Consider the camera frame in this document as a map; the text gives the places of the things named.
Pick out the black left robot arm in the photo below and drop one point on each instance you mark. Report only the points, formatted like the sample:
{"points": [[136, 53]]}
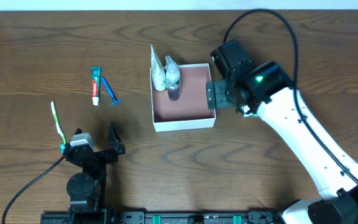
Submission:
{"points": [[87, 189]]}

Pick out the white cardboard box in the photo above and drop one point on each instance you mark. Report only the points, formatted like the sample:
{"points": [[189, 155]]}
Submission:
{"points": [[191, 110]]}

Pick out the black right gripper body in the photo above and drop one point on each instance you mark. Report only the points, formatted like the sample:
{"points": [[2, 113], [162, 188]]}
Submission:
{"points": [[215, 94]]}

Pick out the green white toothbrush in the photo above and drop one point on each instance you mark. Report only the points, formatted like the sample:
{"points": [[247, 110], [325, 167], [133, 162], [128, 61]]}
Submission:
{"points": [[58, 126]]}

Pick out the white speckled cream tube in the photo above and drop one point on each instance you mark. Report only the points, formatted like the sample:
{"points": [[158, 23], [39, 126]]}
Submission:
{"points": [[157, 71]]}

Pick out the Colgate toothpaste tube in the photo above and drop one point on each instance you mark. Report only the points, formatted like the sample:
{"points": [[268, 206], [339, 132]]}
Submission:
{"points": [[96, 76]]}

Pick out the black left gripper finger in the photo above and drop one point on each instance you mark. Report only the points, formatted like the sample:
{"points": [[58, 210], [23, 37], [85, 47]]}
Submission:
{"points": [[113, 138], [78, 131]]}

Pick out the clear pump bottle purple liquid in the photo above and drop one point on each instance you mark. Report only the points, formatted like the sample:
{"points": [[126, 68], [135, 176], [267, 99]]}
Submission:
{"points": [[172, 79]]}

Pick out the green Dettol soap bar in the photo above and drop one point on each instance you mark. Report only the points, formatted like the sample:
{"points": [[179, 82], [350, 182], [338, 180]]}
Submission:
{"points": [[247, 112]]}

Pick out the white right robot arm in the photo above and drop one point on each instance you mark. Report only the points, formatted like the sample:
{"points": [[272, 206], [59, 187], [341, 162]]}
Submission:
{"points": [[267, 91]]}

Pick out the blue disposable razor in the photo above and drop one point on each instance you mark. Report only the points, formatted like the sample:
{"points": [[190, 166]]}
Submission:
{"points": [[109, 90]]}

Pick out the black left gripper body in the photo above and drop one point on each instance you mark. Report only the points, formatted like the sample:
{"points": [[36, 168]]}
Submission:
{"points": [[96, 154]]}

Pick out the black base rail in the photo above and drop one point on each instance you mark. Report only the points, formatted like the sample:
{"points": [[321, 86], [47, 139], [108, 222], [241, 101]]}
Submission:
{"points": [[138, 217]]}

